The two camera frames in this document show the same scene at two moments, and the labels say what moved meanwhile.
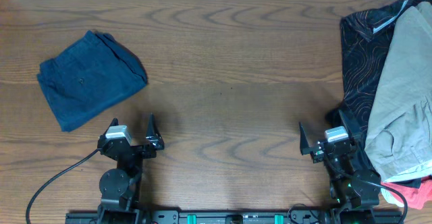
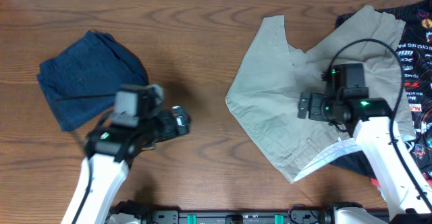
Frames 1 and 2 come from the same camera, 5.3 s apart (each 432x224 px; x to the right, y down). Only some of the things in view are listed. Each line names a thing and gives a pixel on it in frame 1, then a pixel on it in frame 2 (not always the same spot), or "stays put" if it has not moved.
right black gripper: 316,152 to 314,113
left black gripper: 154,142 to 170,131
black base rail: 177,216 stays put
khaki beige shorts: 400,141 to 265,96
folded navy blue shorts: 89,77 stays put
